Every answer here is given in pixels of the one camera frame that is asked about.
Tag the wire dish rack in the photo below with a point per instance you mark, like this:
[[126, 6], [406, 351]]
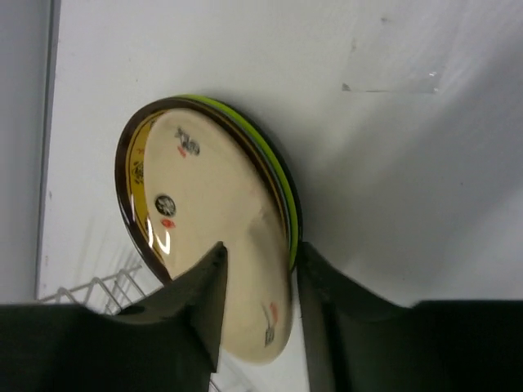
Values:
[[124, 283]]

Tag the lime green plate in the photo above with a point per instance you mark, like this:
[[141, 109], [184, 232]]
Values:
[[291, 244]]

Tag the blue patterned plate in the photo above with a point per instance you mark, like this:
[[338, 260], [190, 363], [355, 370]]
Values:
[[265, 170]]

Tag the yellow brown plate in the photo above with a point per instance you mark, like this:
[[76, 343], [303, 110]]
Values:
[[129, 174]]

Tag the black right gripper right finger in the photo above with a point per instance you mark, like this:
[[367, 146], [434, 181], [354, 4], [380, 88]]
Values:
[[358, 341]]

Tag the beige plate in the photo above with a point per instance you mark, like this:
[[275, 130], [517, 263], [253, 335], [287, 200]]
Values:
[[200, 189]]

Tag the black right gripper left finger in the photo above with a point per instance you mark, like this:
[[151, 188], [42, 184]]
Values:
[[168, 341]]

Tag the aluminium table edge rail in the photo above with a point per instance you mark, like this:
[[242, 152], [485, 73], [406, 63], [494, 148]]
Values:
[[52, 12]]

